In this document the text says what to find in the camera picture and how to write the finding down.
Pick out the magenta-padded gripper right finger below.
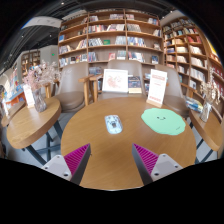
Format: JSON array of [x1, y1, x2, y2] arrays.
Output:
[[131, 143, 184, 186]]

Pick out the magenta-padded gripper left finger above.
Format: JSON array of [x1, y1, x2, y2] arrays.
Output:
[[41, 143, 92, 186]]

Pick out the translucent light-blue computer mouse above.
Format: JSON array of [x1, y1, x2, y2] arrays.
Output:
[[104, 114, 124, 135]]

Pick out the green smiley-face mouse pad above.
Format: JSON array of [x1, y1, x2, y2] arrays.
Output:
[[140, 107, 187, 136]]

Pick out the round side table, pink flowers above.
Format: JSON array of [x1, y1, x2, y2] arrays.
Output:
[[6, 96, 64, 167]]

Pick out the round side table, beige flowers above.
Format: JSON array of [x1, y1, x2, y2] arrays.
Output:
[[189, 108, 224, 164]]

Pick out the brown armchair holding book pile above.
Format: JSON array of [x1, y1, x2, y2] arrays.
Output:
[[154, 63, 192, 118]]

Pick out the glass vase with pink flowers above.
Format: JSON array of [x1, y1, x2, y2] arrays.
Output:
[[22, 60, 61, 113]]

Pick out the pile of colourful books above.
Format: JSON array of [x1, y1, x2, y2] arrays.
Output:
[[184, 95, 204, 114]]

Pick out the white sign on wooden base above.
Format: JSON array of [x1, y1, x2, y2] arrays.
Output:
[[146, 68, 168, 109]]

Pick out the brown wooden-armed armchair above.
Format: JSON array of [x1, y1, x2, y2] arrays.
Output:
[[53, 61, 96, 114]]

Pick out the dark blue book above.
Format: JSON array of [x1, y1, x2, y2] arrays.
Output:
[[127, 75, 143, 95]]

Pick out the small white table sign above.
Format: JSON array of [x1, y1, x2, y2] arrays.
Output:
[[22, 83, 36, 109]]

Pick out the white framed floral picture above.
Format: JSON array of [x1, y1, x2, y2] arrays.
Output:
[[101, 68, 130, 94]]

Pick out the brown armchair holding framed picture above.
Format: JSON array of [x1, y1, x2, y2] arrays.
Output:
[[89, 59, 148, 101]]

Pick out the distant wooden bookshelf unit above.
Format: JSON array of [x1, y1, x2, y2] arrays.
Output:
[[20, 49, 42, 78]]

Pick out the tall curved wooden bookshelf unit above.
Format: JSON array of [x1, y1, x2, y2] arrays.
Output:
[[161, 16, 224, 124]]

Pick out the wide wooden bookshelf unit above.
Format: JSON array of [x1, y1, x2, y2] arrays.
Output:
[[57, 8, 165, 76]]

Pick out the white hanging ceiling sign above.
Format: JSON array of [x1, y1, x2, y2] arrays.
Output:
[[22, 15, 63, 30]]

